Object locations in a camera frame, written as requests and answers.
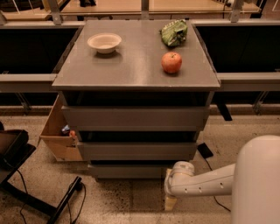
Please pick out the white bowl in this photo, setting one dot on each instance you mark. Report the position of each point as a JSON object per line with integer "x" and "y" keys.
{"x": 104, "y": 43}

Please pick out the black power adapter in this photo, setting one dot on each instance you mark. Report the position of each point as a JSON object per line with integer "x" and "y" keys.
{"x": 204, "y": 151}

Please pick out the grey drawer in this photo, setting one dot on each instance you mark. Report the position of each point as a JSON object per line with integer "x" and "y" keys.
{"x": 139, "y": 171}
{"x": 136, "y": 118}
{"x": 137, "y": 151}

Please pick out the orange item in box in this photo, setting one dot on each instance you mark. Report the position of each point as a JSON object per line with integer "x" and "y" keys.
{"x": 72, "y": 133}

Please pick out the grey drawer cabinet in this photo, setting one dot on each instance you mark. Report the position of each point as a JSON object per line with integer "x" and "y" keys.
{"x": 132, "y": 76}

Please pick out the green crumpled chip bag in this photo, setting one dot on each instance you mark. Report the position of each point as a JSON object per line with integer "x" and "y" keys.
{"x": 174, "y": 33}

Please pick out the cardboard box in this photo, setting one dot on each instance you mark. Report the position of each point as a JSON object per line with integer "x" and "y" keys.
{"x": 62, "y": 146}

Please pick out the grey top drawer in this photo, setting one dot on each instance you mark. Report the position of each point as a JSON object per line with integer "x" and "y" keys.
{"x": 136, "y": 118}

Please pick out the red apple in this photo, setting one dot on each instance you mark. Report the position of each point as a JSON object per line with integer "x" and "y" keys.
{"x": 171, "y": 62}

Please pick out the grey bottom drawer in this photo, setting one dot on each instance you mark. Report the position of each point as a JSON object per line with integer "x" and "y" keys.
{"x": 139, "y": 171}

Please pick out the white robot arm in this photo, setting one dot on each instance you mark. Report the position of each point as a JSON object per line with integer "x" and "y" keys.
{"x": 253, "y": 181}

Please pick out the grey middle drawer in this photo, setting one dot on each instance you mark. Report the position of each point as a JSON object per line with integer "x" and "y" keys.
{"x": 137, "y": 151}

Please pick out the blue item in box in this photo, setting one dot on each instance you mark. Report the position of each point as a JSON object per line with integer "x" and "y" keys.
{"x": 65, "y": 130}

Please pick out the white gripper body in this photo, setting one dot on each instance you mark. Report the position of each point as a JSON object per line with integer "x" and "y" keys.
{"x": 172, "y": 181}

